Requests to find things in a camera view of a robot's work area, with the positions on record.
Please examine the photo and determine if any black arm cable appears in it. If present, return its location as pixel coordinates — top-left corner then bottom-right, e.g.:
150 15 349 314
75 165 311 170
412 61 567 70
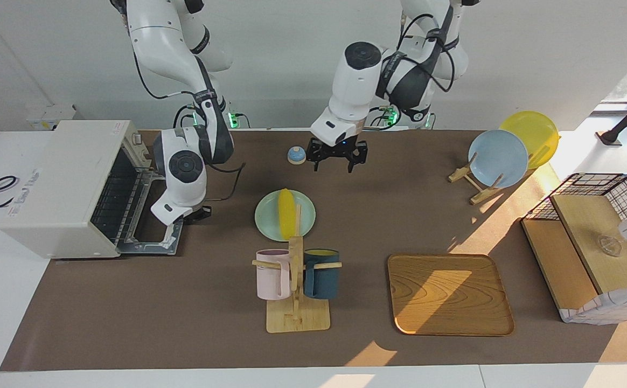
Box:
377 12 457 95
130 48 247 203

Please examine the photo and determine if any black wire basket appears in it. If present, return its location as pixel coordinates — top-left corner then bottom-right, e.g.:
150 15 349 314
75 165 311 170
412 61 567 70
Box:
524 172 627 325

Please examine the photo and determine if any wooden plate rack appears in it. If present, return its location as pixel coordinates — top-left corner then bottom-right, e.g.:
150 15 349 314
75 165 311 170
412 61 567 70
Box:
448 137 559 205

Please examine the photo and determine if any wooden serving tray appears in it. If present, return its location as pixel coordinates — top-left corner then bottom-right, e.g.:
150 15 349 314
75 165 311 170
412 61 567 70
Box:
387 253 515 337

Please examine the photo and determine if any yellow corn cob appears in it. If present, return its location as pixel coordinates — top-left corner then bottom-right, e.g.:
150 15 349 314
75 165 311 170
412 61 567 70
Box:
277 188 298 240

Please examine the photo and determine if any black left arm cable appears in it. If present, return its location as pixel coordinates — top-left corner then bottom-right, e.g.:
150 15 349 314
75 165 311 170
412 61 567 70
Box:
377 12 457 95

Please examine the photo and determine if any flat wooden board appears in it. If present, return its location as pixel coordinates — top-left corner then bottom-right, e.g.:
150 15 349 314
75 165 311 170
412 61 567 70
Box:
521 218 600 318

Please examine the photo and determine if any dark blue mug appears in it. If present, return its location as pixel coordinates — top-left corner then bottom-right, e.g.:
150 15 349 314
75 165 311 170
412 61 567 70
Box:
303 248 341 300

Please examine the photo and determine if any light blue plate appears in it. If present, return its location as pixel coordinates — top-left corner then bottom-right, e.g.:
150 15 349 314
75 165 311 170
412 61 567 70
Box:
468 129 530 189

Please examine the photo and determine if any white toaster oven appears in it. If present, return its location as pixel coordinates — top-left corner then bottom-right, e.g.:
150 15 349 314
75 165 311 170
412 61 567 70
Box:
0 120 155 260

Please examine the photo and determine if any wooden mug tree stand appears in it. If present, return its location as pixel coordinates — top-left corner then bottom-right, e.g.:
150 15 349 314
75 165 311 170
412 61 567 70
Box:
252 204 343 334

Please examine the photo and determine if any brown table mat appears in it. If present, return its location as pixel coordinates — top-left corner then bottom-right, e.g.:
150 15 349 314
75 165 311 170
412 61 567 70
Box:
0 129 627 372

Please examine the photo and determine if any black base cable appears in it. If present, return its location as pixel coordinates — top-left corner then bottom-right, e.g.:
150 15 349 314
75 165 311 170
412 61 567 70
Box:
366 105 401 130
173 105 193 130

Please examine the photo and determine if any yellow plate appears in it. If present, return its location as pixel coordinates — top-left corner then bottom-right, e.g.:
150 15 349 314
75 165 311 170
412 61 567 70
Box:
499 110 560 170

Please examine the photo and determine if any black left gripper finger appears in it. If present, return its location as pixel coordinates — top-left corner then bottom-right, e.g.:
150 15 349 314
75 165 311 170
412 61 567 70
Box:
347 140 369 174
307 139 325 173

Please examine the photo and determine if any white checkered basket liner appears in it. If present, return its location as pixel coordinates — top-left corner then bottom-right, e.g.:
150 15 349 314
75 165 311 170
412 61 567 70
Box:
559 285 627 325

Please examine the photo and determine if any small clear glass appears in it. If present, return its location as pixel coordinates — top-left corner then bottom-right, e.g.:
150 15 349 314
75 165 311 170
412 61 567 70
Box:
596 234 623 257

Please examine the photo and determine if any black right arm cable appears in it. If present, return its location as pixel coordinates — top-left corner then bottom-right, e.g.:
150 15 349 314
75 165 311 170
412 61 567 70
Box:
130 48 247 203

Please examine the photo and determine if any light green plate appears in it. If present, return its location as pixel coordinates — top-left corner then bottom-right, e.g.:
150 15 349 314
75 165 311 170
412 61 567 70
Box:
254 189 317 242

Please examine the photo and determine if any glass oven door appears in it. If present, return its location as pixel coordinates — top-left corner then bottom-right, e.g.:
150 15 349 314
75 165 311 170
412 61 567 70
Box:
117 178 185 256

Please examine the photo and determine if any pink mug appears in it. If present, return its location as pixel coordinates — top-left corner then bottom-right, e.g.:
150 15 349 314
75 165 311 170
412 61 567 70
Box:
255 249 292 301

